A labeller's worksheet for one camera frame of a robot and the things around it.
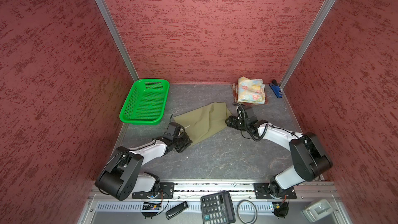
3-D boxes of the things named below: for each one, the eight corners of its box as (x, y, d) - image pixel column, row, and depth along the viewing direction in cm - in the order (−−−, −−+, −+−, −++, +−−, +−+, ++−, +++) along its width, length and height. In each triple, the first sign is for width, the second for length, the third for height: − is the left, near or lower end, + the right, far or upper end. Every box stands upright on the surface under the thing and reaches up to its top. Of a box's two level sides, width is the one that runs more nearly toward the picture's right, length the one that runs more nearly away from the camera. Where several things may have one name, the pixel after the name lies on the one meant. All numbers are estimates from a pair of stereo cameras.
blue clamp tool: (274, 98, 116) (276, 94, 112) (268, 83, 126) (270, 79, 123) (281, 98, 116) (283, 94, 112) (274, 83, 126) (276, 79, 123)
